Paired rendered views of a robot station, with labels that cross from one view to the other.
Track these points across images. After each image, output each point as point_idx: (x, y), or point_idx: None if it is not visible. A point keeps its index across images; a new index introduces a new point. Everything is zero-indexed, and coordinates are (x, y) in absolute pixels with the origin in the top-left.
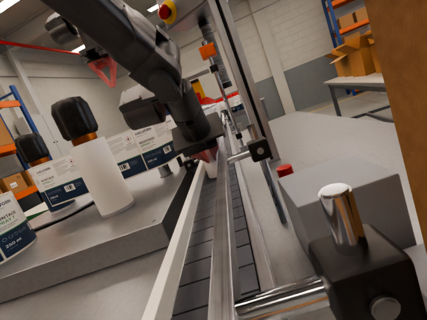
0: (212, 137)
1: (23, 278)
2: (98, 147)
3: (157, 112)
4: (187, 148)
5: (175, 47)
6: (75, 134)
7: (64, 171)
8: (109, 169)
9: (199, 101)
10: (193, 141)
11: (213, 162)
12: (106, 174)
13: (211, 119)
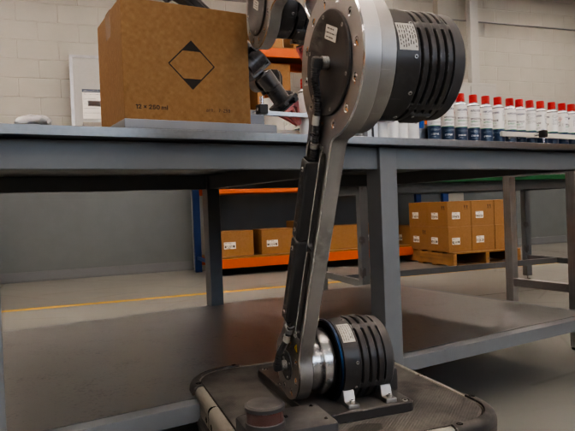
0: (280, 105)
1: None
2: (270, 103)
3: (257, 85)
4: (272, 109)
5: (257, 55)
6: (263, 91)
7: (287, 122)
8: (271, 119)
9: (274, 83)
10: (275, 105)
11: (300, 126)
12: (269, 121)
13: (290, 96)
